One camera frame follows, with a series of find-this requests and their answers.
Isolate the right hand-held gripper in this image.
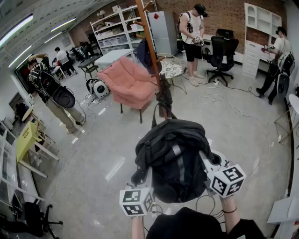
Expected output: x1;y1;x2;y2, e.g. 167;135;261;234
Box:
199;150;247;199

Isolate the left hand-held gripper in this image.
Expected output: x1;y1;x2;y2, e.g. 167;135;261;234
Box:
119;167;156;218

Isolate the wooden coat rack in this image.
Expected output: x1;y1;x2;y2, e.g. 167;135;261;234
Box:
132;0;170;121

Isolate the person's left forearm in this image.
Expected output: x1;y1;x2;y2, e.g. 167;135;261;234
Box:
131;216;146;239

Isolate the person's right forearm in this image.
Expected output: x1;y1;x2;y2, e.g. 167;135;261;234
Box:
218;195;241;234

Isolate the black headphone carrying case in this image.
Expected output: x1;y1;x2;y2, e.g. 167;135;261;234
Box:
52;85;77;110

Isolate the person's black clothed torso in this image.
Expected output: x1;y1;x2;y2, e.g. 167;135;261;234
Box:
146;207;267;239

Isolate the black folded umbrella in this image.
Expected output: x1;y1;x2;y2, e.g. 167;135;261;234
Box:
156;73;173;119

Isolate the white box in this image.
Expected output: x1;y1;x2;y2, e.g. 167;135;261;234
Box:
267;197;299;225

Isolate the pink padded armchair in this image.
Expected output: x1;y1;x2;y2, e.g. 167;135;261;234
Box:
97;56;159;124

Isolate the white round pet carrier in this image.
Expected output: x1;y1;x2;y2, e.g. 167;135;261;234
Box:
85;78;110;99

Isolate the yellow wooden chair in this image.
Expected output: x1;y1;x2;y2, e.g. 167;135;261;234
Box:
17;129;60;179

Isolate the black office chair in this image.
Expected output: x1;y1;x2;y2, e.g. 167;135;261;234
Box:
205;29;240;87

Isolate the white hutch cabinet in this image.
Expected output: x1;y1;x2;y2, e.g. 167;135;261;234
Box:
242;2;283;79

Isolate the black swivel chair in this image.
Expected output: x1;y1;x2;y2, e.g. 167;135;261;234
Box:
23;202;64;239

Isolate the navy hanging bag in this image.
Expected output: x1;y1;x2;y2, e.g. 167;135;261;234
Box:
136;37;156;69

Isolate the yellow stool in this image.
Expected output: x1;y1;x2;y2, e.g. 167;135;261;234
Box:
15;121;43;163

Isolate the white rectangular table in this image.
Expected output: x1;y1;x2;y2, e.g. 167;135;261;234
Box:
94;48;134;70

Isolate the black small table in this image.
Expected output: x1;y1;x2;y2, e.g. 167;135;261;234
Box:
77;56;102;81

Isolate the round wooden stool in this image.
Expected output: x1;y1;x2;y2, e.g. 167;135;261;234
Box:
22;107;35;122

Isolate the grey refrigerator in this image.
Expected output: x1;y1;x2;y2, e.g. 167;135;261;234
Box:
148;10;179;56

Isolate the white metal storage shelf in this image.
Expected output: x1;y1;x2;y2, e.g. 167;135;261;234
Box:
90;4;152;62

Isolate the long ceiling light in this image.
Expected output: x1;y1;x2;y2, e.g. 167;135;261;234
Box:
8;45;32;68
50;18;77;33
44;32;63;44
0;14;34;46

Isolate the white round wire-leg table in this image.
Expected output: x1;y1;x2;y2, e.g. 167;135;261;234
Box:
274;94;299;144

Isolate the round patterned wire table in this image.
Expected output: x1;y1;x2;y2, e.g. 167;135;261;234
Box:
156;53;187;95

